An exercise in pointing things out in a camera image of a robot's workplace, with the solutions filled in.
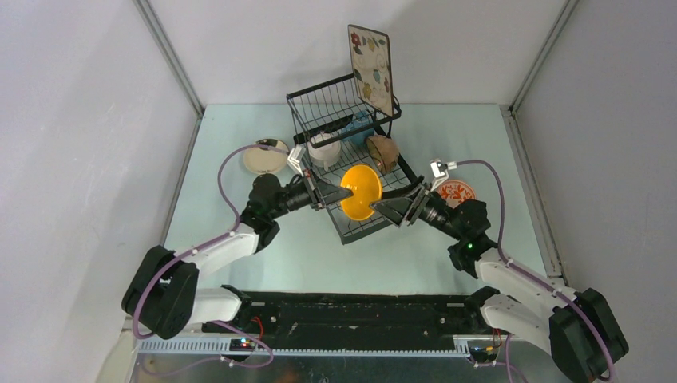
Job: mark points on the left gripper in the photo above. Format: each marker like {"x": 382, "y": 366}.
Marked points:
{"x": 316, "y": 191}

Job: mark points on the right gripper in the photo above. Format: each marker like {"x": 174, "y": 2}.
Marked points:
{"x": 416, "y": 207}

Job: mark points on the yellow plastic bowl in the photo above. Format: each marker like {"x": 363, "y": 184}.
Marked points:
{"x": 366, "y": 187}

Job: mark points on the white two-handled soup cup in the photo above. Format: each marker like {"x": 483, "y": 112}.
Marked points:
{"x": 325, "y": 156}

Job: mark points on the tan bowl with dark rim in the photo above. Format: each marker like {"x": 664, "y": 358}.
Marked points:
{"x": 384, "y": 152}

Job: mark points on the orange white patterned bowl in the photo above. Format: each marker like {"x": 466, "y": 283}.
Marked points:
{"x": 455, "y": 192}

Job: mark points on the round cream plate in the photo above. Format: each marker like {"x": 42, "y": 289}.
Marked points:
{"x": 262, "y": 161}

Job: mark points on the blue floral mug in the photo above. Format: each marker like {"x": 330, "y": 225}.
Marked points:
{"x": 360, "y": 120}

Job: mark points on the square floral ceramic plate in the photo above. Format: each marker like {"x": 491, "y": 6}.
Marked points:
{"x": 371, "y": 65}

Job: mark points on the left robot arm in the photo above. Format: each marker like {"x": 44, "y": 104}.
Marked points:
{"x": 163, "y": 296}

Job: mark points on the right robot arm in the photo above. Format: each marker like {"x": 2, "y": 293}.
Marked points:
{"x": 577, "y": 329}

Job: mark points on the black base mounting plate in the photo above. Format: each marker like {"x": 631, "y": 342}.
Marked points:
{"x": 358, "y": 322}

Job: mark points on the black wire dish rack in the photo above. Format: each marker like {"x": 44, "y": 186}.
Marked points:
{"x": 329, "y": 107}

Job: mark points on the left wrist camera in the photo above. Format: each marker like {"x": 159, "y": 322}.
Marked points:
{"x": 295, "y": 159}

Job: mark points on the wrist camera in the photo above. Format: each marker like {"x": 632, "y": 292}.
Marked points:
{"x": 295, "y": 159}
{"x": 440, "y": 170}

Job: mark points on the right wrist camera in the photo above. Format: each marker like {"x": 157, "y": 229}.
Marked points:
{"x": 440, "y": 170}

